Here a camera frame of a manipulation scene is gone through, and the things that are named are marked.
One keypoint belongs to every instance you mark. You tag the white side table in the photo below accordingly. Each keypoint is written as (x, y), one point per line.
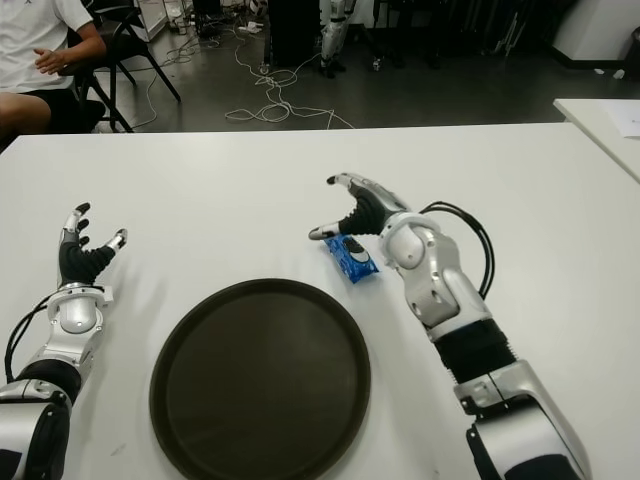
(600, 125)

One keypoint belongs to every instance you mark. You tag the silver humanoid robot legs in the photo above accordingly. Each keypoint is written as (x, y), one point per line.
(332, 35)

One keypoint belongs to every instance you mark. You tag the white cabinet black base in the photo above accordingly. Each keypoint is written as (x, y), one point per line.
(595, 25)

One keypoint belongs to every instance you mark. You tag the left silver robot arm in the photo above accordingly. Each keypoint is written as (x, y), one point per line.
(75, 315)

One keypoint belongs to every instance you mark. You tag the grey folded stand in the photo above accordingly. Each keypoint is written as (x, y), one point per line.
(510, 35)

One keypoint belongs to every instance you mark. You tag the seated person white shirt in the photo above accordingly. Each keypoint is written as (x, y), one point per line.
(30, 45)

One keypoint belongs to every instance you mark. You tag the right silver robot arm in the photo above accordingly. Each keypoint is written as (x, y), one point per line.
(440, 285)

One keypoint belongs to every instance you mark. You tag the round dark brown tray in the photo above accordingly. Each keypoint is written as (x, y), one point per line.
(260, 380)

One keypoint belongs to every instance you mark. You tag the small white floor object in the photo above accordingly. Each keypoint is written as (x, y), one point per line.
(619, 74)

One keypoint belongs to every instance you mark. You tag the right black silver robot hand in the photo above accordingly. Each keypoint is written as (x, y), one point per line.
(367, 210)

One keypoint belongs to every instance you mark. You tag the white panel board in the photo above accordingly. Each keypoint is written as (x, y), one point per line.
(150, 17)

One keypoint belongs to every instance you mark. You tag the black folding chair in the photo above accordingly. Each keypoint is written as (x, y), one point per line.
(131, 27)

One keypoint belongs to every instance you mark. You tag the blue Oreo cookie packet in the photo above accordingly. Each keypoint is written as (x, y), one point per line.
(357, 267)

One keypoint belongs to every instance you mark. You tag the white paper sheet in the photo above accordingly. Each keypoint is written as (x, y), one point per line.
(627, 122)

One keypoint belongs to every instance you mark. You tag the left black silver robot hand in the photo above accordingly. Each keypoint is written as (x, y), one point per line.
(77, 260)

